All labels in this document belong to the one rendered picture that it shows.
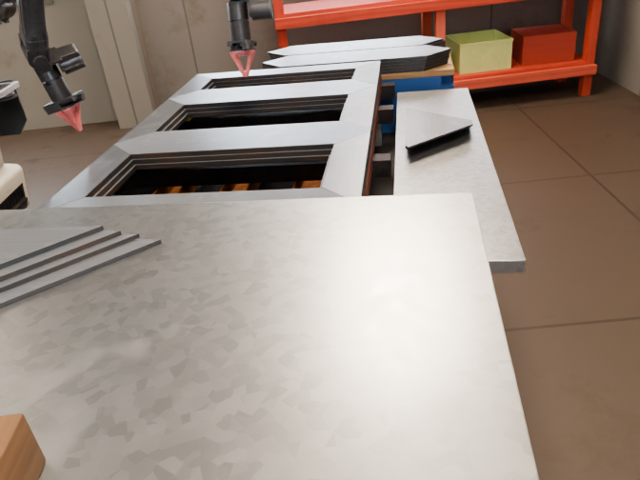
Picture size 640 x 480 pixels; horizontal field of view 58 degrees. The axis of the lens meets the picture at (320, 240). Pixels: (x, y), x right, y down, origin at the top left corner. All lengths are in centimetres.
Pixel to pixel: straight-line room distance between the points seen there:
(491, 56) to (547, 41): 40
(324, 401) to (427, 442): 9
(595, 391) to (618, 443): 20
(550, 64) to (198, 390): 430
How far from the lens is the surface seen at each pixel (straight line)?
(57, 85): 178
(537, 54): 462
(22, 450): 46
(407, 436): 44
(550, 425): 191
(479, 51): 443
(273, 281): 60
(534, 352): 213
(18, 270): 72
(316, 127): 164
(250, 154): 155
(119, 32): 485
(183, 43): 501
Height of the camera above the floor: 138
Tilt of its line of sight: 30 degrees down
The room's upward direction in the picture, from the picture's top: 7 degrees counter-clockwise
